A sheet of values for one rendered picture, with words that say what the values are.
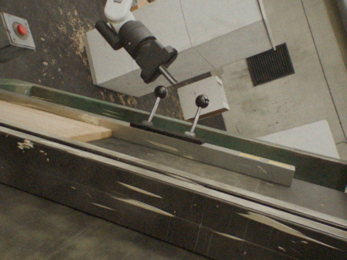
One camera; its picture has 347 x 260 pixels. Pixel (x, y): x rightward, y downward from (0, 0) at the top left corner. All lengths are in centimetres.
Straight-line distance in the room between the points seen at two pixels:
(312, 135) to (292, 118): 446
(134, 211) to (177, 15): 292
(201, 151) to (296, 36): 839
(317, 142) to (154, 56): 351
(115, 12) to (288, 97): 795
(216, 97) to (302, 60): 372
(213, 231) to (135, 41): 67
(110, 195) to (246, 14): 274
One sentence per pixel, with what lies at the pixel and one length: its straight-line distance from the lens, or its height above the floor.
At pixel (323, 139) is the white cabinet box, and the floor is 195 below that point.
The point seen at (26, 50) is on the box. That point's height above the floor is 91.
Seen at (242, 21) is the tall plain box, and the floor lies 156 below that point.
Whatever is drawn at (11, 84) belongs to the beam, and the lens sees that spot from 131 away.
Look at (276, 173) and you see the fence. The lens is 80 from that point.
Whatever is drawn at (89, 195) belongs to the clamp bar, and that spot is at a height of 150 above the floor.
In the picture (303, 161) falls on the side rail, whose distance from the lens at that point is 104.
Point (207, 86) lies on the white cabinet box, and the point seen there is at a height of 54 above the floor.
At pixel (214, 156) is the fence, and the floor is 156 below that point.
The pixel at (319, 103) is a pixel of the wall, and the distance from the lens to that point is 876.
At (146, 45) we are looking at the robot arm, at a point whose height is 144.
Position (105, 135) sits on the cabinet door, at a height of 131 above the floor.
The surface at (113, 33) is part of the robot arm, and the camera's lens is 102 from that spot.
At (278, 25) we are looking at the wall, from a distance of 926.
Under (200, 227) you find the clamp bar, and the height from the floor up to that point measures 163.
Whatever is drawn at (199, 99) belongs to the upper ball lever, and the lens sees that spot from 87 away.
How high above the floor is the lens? 176
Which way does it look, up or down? 20 degrees down
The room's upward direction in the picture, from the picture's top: 73 degrees clockwise
